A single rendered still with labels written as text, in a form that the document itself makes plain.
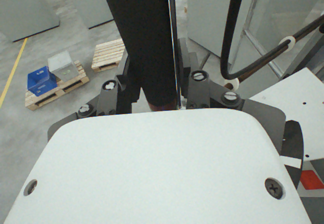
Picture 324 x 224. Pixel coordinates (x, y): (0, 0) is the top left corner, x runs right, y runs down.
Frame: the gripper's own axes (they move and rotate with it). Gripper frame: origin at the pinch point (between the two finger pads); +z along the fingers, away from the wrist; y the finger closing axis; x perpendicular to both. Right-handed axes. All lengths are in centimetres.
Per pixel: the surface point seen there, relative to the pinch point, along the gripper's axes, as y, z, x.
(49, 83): -241, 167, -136
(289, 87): 39, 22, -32
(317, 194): 61, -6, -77
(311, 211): 70, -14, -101
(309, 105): 40, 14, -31
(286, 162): 19.6, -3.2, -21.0
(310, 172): 62, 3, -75
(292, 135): 23.7, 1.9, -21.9
